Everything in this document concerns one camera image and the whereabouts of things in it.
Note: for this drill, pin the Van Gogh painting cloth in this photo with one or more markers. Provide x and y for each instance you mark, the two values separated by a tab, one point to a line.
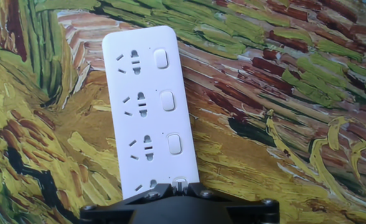
279	140

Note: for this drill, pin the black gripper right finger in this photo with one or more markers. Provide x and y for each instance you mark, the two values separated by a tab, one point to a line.
251	213

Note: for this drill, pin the white four-button power strip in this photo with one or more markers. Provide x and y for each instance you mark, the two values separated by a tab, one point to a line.
145	124

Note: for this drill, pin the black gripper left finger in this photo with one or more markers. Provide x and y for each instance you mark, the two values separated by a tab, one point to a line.
117	213

